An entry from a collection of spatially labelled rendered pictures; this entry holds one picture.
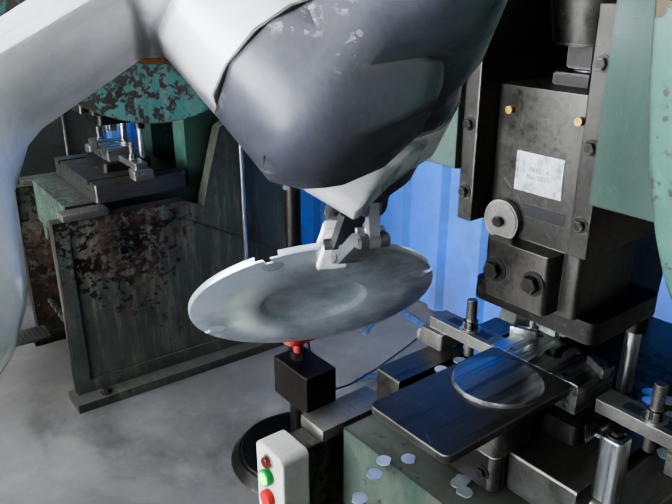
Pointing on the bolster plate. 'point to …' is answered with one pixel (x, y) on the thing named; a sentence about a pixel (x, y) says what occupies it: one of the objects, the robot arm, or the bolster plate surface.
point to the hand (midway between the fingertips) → (334, 244)
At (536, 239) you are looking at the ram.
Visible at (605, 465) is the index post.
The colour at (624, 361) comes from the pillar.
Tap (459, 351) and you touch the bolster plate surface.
